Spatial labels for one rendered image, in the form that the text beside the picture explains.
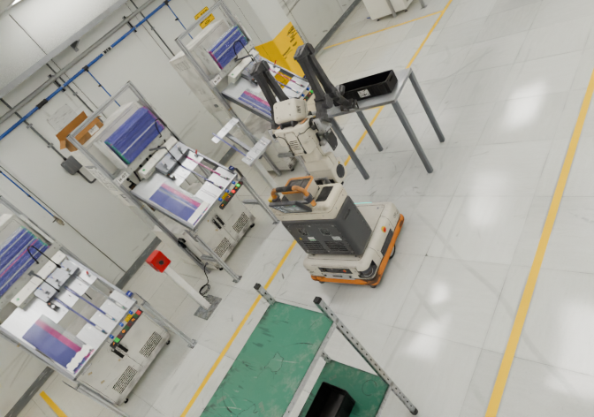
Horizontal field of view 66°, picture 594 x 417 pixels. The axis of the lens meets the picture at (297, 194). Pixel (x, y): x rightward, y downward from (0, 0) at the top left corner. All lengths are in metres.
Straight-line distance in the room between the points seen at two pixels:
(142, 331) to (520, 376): 3.03
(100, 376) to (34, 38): 3.60
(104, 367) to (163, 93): 3.50
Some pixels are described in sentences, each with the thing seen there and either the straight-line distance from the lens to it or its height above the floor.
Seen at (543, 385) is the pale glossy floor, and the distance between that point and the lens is 2.77.
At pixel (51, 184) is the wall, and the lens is 5.69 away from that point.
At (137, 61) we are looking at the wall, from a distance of 6.26.
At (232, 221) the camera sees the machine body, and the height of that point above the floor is 0.27.
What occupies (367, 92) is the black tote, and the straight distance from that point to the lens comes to 3.89.
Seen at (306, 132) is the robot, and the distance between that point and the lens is 3.09.
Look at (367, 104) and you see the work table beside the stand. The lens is 3.84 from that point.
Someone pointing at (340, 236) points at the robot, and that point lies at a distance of 3.18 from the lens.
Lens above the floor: 2.46
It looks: 30 degrees down
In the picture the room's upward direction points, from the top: 37 degrees counter-clockwise
